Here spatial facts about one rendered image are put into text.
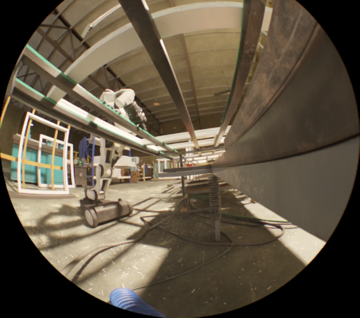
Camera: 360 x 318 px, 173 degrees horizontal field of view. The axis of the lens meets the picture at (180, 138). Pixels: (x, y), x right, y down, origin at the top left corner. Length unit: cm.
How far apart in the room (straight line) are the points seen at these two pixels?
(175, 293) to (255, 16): 91
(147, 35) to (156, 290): 87
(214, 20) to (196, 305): 89
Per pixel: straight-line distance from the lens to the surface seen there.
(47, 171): 439
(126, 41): 35
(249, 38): 34
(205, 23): 33
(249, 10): 31
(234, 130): 19
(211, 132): 115
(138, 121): 80
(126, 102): 71
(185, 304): 63
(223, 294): 65
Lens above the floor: 56
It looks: 16 degrees up
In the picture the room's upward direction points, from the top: 5 degrees counter-clockwise
